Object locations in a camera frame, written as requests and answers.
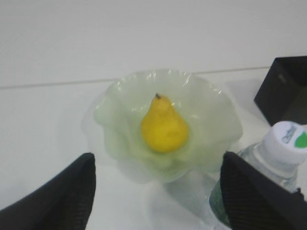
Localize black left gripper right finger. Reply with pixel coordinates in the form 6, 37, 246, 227
220, 151, 307, 230

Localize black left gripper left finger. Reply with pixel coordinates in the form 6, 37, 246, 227
0, 153, 96, 230

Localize clear water bottle green label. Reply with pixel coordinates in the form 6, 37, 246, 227
209, 121, 307, 228

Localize yellow pear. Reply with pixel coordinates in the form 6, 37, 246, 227
141, 93, 189, 153

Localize light green wavy glass plate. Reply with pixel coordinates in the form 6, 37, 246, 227
93, 69, 243, 182

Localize black square pen holder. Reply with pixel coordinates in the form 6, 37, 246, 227
254, 56, 307, 126

